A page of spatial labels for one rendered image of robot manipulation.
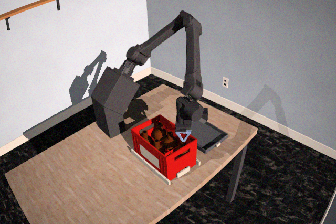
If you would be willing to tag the red crate with dividers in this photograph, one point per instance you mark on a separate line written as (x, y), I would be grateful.
(167, 164)

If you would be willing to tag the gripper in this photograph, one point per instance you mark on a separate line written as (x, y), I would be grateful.
(180, 128)

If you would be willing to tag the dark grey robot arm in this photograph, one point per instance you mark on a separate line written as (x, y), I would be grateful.
(192, 84)

